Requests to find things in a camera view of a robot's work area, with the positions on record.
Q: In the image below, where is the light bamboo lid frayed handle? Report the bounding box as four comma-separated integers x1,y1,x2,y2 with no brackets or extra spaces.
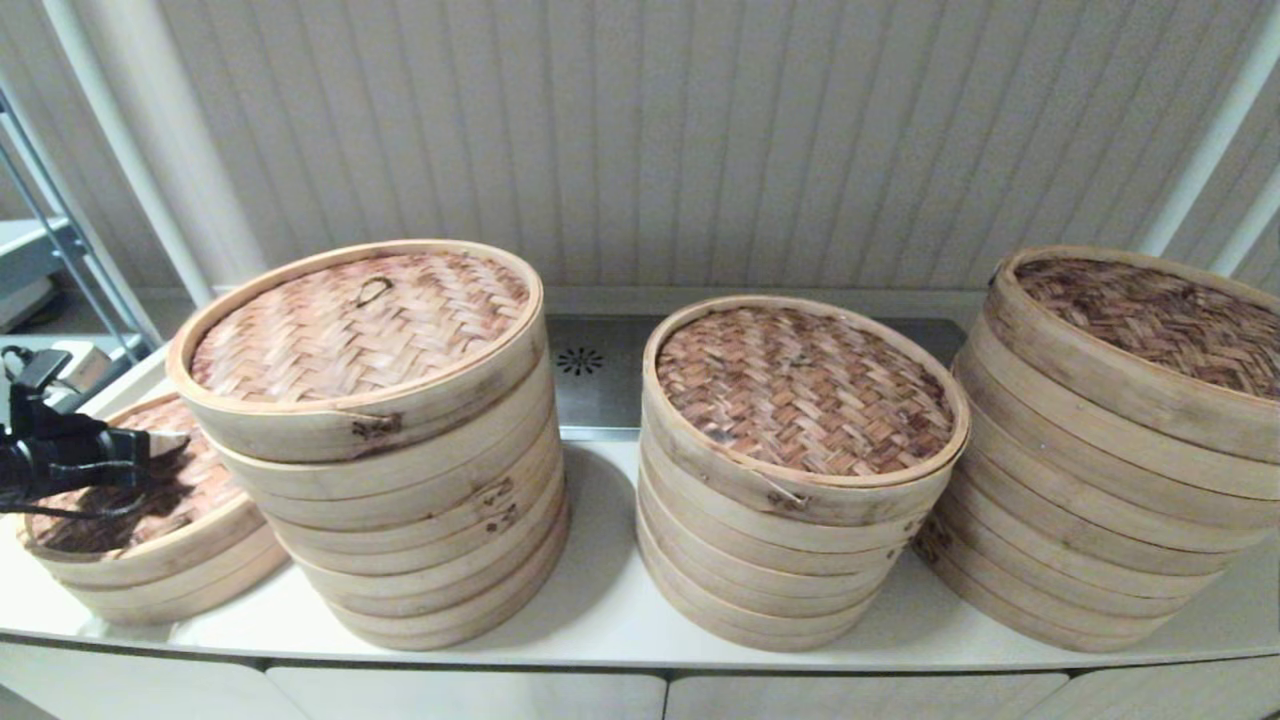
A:
20,392,269,589

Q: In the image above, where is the bamboo steamer basket tier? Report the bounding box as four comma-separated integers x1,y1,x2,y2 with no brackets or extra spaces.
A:
925,477,1226,610
90,548,291,627
314,486,570,629
276,431,564,577
638,473,931,580
638,500,913,605
295,459,567,604
955,371,1280,537
960,337,1280,502
255,401,560,549
232,370,556,520
942,439,1251,585
639,527,897,629
915,511,1199,633
642,553,883,653
333,512,572,652
208,338,552,489
62,522,289,609
639,445,949,554
950,404,1273,560
930,547,1173,656

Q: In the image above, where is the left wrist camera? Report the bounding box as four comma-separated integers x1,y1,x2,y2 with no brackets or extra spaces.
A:
8,340,114,426

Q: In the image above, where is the reddish-brown woven bamboo lid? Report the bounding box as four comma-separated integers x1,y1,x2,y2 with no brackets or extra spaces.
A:
641,294,972,528

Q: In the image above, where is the dark brown woven bamboo lid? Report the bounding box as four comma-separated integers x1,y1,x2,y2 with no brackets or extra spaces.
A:
984,245,1280,466

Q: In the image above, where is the grey metal rack frame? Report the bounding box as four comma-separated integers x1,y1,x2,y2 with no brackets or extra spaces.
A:
0,85,161,363

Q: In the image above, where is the pale grey shelf board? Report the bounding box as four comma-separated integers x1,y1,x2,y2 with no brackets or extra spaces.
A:
0,218,71,331

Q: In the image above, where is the thin white pole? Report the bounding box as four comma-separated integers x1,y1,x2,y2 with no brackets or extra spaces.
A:
1138,0,1280,259
1208,170,1280,281

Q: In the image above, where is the stainless steel drain tray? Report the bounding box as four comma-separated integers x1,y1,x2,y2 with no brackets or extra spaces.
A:
546,316,969,442

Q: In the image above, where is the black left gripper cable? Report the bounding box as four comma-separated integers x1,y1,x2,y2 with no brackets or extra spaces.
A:
0,488,149,522

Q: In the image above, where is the beige cabinet door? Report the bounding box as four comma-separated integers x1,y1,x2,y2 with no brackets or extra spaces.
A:
270,665,669,720
0,640,313,720
668,673,1071,720

